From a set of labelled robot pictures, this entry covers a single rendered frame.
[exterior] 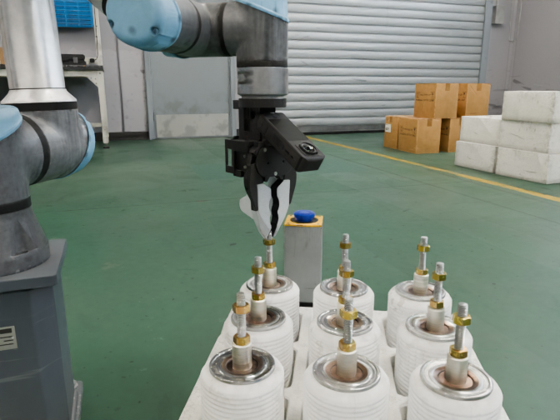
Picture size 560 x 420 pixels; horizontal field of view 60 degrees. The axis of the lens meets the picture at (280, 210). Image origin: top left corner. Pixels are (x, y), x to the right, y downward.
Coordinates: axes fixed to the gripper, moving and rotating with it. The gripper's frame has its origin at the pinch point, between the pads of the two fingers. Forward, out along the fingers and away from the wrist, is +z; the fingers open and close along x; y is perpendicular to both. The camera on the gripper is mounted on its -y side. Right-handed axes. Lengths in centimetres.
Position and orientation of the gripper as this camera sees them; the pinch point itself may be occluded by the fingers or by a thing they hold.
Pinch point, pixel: (272, 230)
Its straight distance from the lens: 75.4
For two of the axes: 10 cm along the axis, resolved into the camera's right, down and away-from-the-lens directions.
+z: 0.0, 9.7, 2.4
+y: -6.6, -1.8, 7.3
